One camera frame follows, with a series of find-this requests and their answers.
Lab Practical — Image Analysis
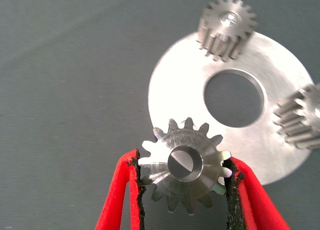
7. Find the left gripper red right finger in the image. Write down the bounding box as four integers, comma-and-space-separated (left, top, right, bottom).
223, 156, 292, 230

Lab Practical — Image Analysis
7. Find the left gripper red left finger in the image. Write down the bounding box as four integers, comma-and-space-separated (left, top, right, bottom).
94, 148, 147, 230

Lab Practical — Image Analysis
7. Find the shiny steel planetary gear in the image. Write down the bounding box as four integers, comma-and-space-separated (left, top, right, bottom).
137, 117, 232, 215

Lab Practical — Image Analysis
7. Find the dark steel planetary gear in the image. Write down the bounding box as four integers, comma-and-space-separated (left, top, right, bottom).
273, 82, 320, 150
196, 0, 259, 62

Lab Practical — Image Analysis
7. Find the round metal carrier plate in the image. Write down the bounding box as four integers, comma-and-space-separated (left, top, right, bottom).
147, 31, 315, 186

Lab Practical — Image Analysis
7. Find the dark grey table cloth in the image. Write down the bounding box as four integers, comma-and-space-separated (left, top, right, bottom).
0, 0, 320, 230

